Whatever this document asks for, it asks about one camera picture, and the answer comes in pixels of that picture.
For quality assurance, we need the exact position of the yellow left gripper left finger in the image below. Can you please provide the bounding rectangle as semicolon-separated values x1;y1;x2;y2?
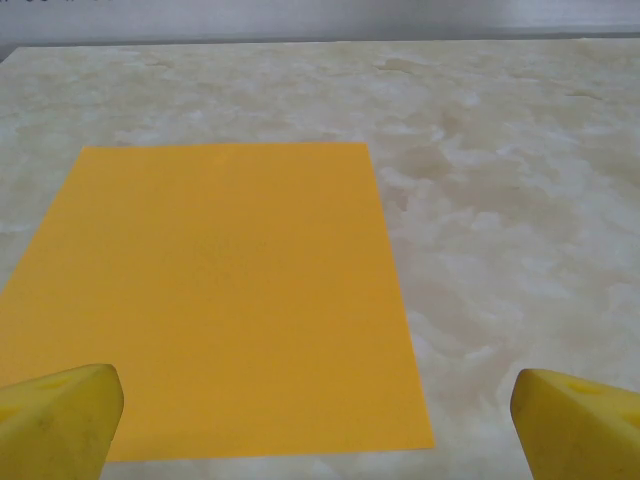
0;363;125;480

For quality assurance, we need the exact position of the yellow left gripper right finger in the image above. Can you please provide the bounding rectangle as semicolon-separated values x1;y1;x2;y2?
509;368;640;480

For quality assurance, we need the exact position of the orange paper sheet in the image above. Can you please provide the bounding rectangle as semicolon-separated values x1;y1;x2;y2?
0;142;437;463

